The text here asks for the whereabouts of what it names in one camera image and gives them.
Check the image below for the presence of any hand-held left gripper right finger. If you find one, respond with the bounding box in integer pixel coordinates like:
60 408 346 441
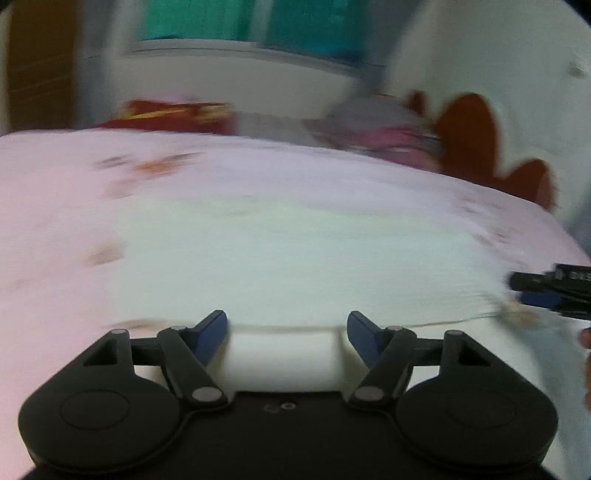
346 310 492 411

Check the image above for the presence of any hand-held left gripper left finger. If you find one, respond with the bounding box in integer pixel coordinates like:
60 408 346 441
81 310 229 411

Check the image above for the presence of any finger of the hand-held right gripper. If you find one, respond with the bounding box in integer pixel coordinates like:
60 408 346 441
508 264 591 292
517 291 591 320

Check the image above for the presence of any white cloth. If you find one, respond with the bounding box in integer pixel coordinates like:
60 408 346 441
104 191 513 393

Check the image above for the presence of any pile of clothes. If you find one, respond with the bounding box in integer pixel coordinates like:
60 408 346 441
318 93 445 168

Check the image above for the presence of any brown wooden headboard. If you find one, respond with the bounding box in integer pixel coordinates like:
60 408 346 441
405 91 556 212

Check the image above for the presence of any pink floral bedsheet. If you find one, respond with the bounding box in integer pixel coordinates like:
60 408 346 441
0 127 591 480

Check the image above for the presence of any red patterned pillow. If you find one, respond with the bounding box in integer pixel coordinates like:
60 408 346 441
99 98 237 136

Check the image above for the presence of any grey curtain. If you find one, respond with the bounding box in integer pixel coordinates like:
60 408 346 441
348 0 419 104

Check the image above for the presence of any window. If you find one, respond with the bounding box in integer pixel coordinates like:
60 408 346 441
131 0 393 71

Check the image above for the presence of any brown wooden door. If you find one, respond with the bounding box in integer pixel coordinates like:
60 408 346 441
8 0 78 136

